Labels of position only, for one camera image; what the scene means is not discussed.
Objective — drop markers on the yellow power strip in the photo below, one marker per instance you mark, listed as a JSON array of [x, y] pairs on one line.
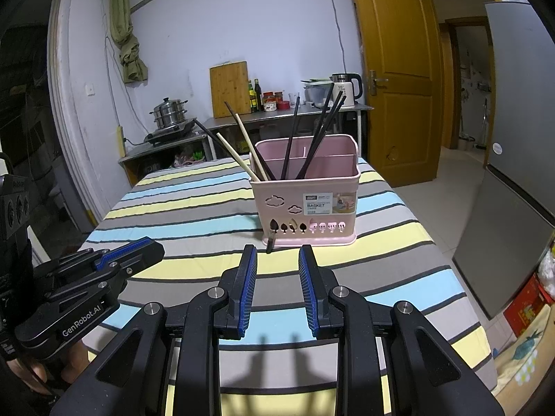
[[120, 141]]

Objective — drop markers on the steel steamer pot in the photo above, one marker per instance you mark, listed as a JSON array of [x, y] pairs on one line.
[[169, 115]]

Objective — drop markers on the grey refrigerator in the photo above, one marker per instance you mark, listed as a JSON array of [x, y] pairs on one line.
[[511, 182]]

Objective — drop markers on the beige chopstick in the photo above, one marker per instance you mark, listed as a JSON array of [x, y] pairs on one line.
[[251, 143], [236, 156]]

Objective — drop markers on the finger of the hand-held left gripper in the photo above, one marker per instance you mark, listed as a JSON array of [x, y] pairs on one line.
[[138, 260], [125, 251]]

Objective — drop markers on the striped tablecloth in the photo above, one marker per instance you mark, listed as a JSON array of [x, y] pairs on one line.
[[390, 268]]

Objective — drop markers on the person's left hand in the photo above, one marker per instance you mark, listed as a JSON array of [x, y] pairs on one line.
[[34, 375]]

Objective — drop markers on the red carton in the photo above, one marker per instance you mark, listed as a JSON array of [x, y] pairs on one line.
[[529, 307]]

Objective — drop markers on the white electric kettle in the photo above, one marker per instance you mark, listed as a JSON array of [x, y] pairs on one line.
[[352, 95]]

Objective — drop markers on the white framed glass door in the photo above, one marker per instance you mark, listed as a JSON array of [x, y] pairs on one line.
[[26, 95]]

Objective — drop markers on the yellow wooden door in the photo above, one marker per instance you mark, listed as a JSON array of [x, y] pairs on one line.
[[399, 52]]

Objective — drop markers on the clear glass cup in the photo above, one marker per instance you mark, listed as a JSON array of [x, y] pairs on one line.
[[292, 100]]

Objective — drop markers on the dark sauce bottle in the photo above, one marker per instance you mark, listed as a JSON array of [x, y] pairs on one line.
[[258, 97]]

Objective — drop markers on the green hanging cloth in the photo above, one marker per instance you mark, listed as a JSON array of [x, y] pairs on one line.
[[130, 56]]

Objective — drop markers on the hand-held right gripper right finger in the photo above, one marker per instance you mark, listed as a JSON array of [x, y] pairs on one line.
[[307, 286]]

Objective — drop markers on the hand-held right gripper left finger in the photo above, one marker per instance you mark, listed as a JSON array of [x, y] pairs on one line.
[[248, 286]]

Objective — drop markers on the low steel cabinet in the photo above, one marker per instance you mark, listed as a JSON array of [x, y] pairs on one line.
[[143, 151]]

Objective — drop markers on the steel counter table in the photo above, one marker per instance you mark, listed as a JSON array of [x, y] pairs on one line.
[[269, 115]]

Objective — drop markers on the yellow door frame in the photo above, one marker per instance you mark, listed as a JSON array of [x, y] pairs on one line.
[[433, 73]]

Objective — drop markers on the clear plastic container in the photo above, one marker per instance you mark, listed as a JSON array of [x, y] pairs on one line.
[[314, 92]]

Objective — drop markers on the pink utensil basket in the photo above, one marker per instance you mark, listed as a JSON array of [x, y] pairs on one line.
[[351, 182]]

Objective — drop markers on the beige printed sack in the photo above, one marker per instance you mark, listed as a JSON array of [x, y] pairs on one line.
[[529, 355]]

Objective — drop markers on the black induction cooktop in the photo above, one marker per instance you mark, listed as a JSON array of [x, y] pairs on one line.
[[171, 135]]

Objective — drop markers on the green oil bottle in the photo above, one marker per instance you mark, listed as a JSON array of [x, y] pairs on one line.
[[251, 99]]

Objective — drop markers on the red round container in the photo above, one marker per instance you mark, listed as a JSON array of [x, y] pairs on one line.
[[284, 105]]

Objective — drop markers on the wooden cutting board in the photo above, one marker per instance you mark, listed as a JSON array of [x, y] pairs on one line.
[[230, 91]]

